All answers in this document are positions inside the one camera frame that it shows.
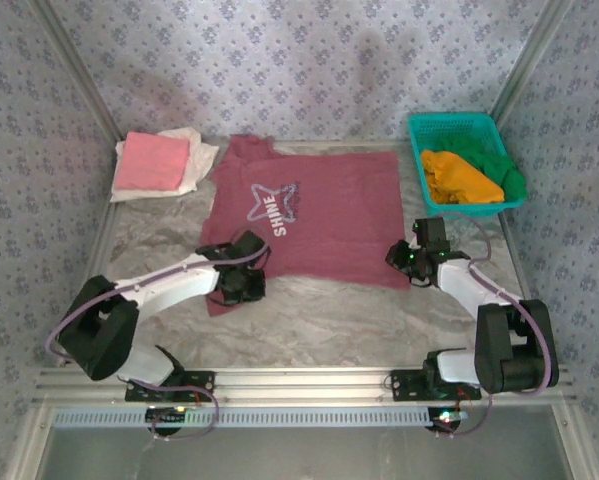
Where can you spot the maroon printed t-shirt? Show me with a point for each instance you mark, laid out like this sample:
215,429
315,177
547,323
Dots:
339,220

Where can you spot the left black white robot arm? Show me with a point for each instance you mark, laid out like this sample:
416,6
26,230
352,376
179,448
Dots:
169,290

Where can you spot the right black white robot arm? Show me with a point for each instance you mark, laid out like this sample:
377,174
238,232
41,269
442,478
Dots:
499,350

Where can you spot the orange t-shirt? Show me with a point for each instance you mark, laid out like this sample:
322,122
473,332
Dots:
464,181

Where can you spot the green t-shirt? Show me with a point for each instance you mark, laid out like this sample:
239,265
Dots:
509,180

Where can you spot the teal plastic basket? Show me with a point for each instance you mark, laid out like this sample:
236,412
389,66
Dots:
454,127

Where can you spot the cream folded t-shirt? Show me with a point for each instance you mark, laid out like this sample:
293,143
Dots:
201,155

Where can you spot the left controller board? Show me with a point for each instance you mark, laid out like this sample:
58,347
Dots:
166,415

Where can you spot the controller board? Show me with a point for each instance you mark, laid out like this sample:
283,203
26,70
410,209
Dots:
166,415
446,416

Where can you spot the pink folded t-shirt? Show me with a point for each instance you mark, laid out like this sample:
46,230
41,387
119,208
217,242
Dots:
151,160

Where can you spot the right controller board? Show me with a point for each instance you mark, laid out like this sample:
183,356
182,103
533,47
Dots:
446,416

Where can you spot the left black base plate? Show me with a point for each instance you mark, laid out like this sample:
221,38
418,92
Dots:
206,378

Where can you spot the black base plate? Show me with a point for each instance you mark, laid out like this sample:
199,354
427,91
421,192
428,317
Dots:
404,393
206,378

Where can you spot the aluminium mounting rail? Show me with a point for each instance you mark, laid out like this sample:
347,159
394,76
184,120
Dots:
304,385

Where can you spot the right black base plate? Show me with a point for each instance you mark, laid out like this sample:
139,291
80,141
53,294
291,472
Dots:
404,393

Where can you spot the right aluminium frame post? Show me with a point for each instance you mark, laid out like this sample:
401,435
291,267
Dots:
534,60

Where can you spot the aluminium frame post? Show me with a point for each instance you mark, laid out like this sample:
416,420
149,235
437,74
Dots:
534,60
76,65

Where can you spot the aluminium frame leg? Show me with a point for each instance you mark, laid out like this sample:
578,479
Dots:
574,445
29,445

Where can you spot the left aluminium frame post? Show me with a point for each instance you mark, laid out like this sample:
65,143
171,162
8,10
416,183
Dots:
76,65

